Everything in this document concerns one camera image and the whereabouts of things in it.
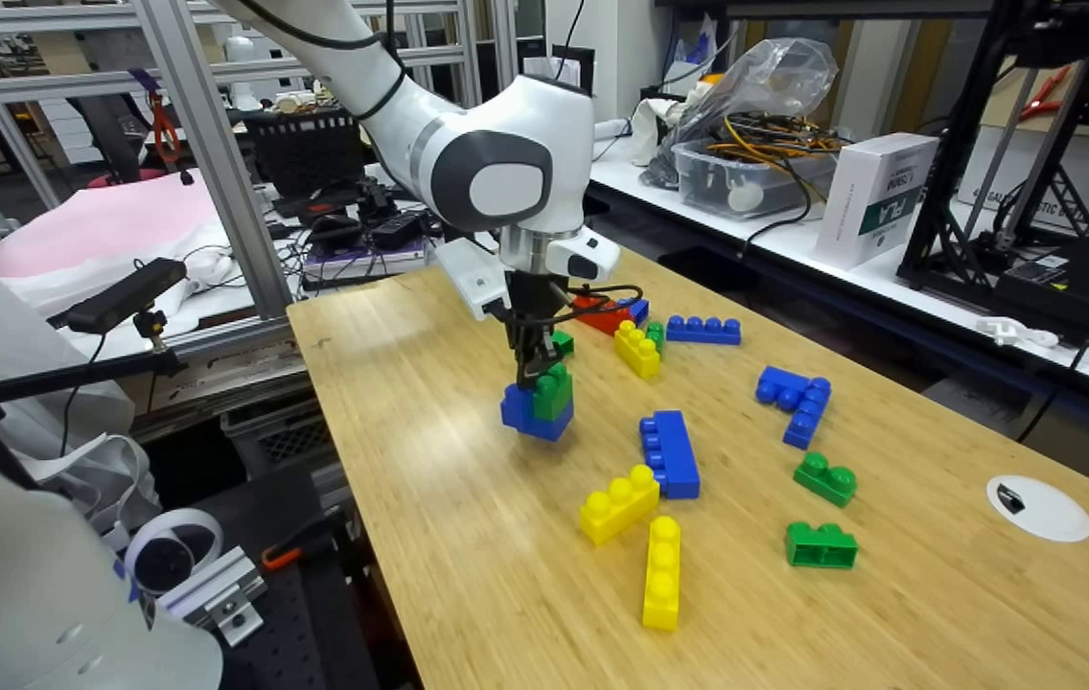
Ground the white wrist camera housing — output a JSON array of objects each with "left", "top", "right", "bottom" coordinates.
[{"left": 434, "top": 238, "right": 519, "bottom": 320}]

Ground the bundle of yellow cables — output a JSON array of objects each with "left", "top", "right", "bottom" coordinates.
[{"left": 700, "top": 111, "right": 845, "bottom": 177}]

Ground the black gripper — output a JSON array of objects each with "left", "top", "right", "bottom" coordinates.
[{"left": 497, "top": 267, "right": 574, "bottom": 390}]

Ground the white-topped side bench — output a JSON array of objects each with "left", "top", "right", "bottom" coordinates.
[{"left": 556, "top": 139, "right": 1089, "bottom": 426}]

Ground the silver aluminium extrusion frame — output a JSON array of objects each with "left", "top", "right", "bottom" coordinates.
[{"left": 0, "top": 0, "right": 538, "bottom": 329}]

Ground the black camera on stand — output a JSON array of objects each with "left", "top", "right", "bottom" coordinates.
[{"left": 44, "top": 256, "right": 191, "bottom": 339}]

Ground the black 3D printer frame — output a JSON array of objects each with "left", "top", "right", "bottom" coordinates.
[{"left": 894, "top": 0, "right": 1089, "bottom": 374}]

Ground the blue four-stud building block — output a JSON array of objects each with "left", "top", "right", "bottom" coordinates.
[
  {"left": 663, "top": 310, "right": 744, "bottom": 350},
  {"left": 497, "top": 380, "right": 539, "bottom": 417}
]

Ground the black plastic crate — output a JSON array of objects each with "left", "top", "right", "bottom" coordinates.
[{"left": 241, "top": 108, "right": 364, "bottom": 194}]

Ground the white curved plastic shell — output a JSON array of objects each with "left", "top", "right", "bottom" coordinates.
[{"left": 0, "top": 278, "right": 228, "bottom": 690}]

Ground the white round roll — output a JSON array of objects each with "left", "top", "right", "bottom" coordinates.
[{"left": 120, "top": 507, "right": 226, "bottom": 605}]

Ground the short blue building block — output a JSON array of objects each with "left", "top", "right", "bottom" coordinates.
[{"left": 503, "top": 402, "right": 579, "bottom": 447}]

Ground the white round cable grommet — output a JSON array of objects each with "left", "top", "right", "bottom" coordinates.
[{"left": 980, "top": 470, "right": 1089, "bottom": 546}]

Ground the silver metal bracket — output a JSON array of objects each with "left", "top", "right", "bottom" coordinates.
[{"left": 171, "top": 546, "right": 271, "bottom": 647}]

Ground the clear plastic bag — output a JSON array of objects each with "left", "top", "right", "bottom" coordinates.
[{"left": 645, "top": 33, "right": 845, "bottom": 167}]

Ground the green two-stud building block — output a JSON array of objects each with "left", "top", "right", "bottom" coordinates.
[{"left": 529, "top": 361, "right": 579, "bottom": 426}]

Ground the red building block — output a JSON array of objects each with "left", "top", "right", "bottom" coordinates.
[{"left": 572, "top": 290, "right": 635, "bottom": 336}]

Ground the pink cloth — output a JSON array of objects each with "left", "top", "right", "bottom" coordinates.
[{"left": 0, "top": 167, "right": 234, "bottom": 278}]

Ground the yellow building block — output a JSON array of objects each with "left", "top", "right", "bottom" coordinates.
[
  {"left": 641, "top": 512, "right": 685, "bottom": 635},
  {"left": 574, "top": 459, "right": 663, "bottom": 546},
  {"left": 611, "top": 316, "right": 666, "bottom": 382}
]

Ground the red hand tool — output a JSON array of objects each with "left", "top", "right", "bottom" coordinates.
[{"left": 138, "top": 71, "right": 191, "bottom": 182}]

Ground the clear plastic storage bin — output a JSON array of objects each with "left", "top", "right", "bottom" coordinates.
[{"left": 666, "top": 132, "right": 836, "bottom": 222}]

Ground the white cardboard product box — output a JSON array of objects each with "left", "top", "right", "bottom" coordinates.
[{"left": 811, "top": 130, "right": 944, "bottom": 267}]

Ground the large blue building block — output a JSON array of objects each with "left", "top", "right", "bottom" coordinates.
[{"left": 635, "top": 407, "right": 705, "bottom": 503}]

